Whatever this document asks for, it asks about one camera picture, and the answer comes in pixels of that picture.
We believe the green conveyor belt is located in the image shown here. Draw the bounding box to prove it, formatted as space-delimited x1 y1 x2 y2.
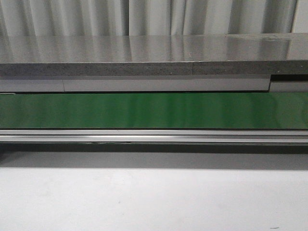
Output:
0 92 308 129

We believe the grey stone slab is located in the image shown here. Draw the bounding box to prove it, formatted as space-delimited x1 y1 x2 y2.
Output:
0 33 308 77

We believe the white pleated curtain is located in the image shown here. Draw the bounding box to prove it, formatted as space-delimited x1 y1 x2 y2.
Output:
0 0 297 36

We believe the aluminium conveyor front rail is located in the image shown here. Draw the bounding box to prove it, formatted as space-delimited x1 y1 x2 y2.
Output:
0 129 308 144

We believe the grey conveyor back rail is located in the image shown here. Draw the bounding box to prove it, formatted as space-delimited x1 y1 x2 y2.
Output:
0 74 308 93

